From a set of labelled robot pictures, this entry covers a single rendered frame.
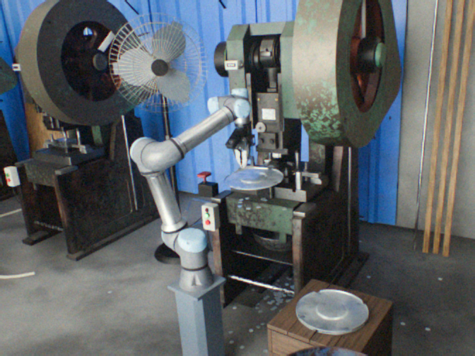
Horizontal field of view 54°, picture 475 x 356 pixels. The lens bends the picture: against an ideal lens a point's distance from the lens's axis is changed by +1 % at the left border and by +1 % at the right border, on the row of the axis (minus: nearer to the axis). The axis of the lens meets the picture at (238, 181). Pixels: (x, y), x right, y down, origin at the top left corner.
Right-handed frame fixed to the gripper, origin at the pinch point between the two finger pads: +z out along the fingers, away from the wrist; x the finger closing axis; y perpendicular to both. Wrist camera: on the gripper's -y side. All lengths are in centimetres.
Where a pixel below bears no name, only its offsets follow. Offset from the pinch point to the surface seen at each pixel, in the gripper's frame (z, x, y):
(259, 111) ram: -20.3, 5.7, 28.0
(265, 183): 9.4, -8.7, 5.9
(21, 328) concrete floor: 88, 110, -61
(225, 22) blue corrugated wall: -64, 104, 147
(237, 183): 9.6, 4.0, 1.3
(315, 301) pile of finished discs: 51, -43, -16
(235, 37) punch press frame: -57, 15, 25
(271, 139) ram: -7.0, -2.5, 24.7
